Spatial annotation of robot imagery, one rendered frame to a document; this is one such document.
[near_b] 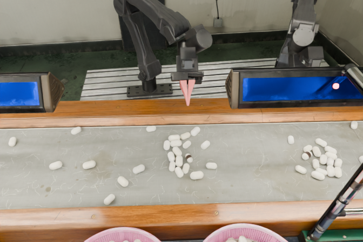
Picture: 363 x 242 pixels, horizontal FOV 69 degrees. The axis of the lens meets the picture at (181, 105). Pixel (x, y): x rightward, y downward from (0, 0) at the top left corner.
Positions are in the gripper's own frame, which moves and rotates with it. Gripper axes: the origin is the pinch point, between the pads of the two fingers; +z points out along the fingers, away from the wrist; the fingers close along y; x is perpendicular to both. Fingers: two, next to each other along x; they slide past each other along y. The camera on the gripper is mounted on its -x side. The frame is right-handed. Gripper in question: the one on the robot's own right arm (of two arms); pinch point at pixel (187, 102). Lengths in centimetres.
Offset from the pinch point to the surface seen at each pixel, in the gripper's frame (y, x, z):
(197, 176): 1.8, -5.2, 21.7
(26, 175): -48, -2, 20
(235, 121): 17.0, 10.1, 5.4
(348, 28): 156, 144, -86
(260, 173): 20.3, -2.7, 21.7
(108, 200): -21.9, -9.2, 26.5
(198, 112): 4.1, 10.7, 1.7
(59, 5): -107, 145, -114
